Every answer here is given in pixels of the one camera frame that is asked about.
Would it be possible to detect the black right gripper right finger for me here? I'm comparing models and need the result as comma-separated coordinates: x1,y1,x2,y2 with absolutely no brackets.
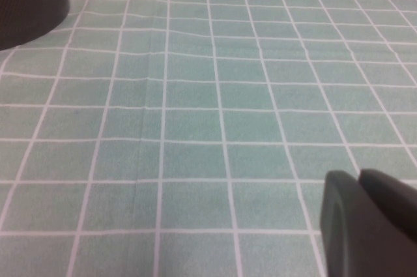
357,168,417,235

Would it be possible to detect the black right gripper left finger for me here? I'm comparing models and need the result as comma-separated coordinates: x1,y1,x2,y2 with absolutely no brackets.
319,170,417,277

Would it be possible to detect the green white-checked tablecloth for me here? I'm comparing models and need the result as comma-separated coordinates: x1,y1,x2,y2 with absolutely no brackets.
0,0,417,277

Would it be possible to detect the black wire mesh wastebasket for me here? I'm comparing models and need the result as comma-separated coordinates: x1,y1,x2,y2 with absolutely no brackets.
0,0,71,51

